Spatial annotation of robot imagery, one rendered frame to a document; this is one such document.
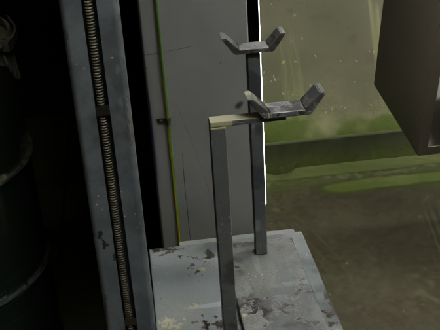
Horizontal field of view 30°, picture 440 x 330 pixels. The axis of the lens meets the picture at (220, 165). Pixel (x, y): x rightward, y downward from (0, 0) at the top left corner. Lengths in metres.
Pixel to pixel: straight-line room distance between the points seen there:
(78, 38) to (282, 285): 0.43
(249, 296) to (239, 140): 0.47
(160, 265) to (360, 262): 1.40
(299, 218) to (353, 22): 0.79
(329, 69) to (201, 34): 1.66
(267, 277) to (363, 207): 1.70
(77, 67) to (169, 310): 0.36
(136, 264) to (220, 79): 0.53
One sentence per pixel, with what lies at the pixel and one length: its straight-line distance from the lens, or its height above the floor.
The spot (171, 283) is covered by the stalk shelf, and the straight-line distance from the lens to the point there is 1.11.
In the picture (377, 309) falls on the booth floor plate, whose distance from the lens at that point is 2.31.
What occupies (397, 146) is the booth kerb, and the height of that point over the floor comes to 0.10.
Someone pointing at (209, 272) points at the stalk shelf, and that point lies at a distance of 1.13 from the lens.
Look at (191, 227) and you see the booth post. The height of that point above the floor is 0.63.
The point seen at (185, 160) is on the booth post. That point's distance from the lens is 1.47.
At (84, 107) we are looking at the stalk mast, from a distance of 0.89.
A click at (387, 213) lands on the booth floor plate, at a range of 2.75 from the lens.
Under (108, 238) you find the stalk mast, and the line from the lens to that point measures 0.96.
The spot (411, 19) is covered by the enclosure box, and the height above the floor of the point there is 0.80.
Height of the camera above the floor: 1.42
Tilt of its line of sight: 27 degrees down
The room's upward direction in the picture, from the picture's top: 4 degrees counter-clockwise
